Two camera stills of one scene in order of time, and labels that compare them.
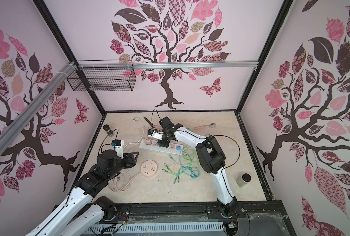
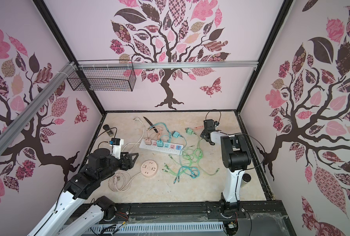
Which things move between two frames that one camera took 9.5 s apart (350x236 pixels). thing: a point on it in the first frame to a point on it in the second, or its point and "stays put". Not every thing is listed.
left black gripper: x=130 y=159 stays put
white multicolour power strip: x=174 y=148 stays put
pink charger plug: x=148 y=141 stays put
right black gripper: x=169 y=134 to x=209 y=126
